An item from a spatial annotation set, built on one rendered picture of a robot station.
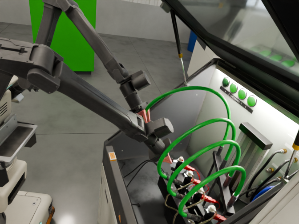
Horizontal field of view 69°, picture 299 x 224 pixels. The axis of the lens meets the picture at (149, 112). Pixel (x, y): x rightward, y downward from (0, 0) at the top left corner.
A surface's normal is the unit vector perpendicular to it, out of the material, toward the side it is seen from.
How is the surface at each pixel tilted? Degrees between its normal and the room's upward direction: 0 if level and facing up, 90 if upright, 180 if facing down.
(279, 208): 76
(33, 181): 0
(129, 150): 90
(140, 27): 90
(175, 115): 90
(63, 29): 90
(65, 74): 44
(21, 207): 0
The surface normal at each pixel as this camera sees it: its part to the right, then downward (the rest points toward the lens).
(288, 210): -0.85, -0.15
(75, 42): 0.37, 0.55
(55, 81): 0.81, -0.46
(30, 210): 0.17, -0.84
